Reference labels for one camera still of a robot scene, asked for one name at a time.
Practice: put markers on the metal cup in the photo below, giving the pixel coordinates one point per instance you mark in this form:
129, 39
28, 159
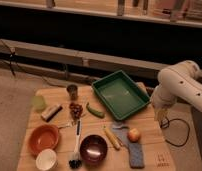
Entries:
72, 90

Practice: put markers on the grey cloth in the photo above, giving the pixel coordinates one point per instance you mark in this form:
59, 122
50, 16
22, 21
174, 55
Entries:
120, 130

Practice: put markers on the green pepper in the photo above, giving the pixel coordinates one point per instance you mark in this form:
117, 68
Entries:
94, 111

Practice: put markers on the orange bowl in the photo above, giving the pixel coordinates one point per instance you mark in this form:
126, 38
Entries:
43, 137

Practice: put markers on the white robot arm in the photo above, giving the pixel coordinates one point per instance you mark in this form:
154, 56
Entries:
177, 81

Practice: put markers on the red yellow apple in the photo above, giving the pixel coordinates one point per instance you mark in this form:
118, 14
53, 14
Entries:
134, 135

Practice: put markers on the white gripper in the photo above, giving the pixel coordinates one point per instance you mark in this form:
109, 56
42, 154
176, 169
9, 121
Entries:
160, 114

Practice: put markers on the brown grape bunch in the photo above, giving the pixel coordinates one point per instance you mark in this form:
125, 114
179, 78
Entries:
76, 110

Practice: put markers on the pale green cup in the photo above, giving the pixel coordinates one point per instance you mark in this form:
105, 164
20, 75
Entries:
38, 103

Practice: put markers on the dark red bowl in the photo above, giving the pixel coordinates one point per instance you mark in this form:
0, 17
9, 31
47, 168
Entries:
93, 150

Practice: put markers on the white cup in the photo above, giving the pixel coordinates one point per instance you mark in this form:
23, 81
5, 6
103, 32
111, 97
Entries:
46, 160

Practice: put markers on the blue grey sponge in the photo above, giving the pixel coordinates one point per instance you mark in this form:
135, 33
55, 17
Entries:
136, 155

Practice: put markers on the black white eraser block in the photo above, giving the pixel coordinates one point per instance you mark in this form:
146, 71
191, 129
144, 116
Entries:
50, 112

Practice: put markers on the green plastic tray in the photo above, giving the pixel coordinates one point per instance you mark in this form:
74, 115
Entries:
120, 95

